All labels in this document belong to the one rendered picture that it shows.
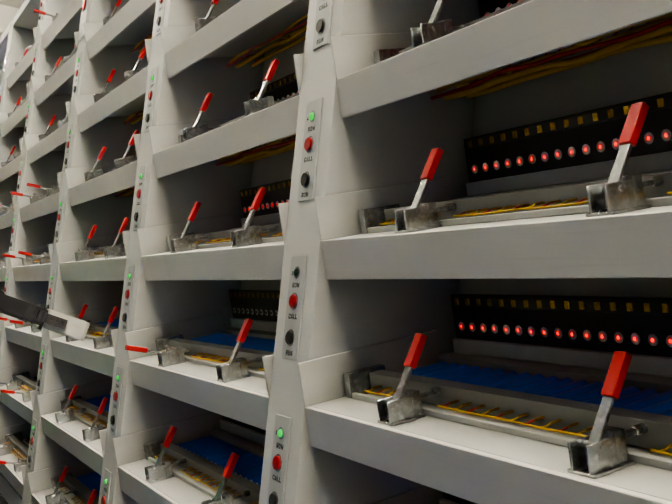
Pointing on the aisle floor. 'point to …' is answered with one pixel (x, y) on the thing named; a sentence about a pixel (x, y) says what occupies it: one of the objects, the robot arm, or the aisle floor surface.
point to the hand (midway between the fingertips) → (63, 324)
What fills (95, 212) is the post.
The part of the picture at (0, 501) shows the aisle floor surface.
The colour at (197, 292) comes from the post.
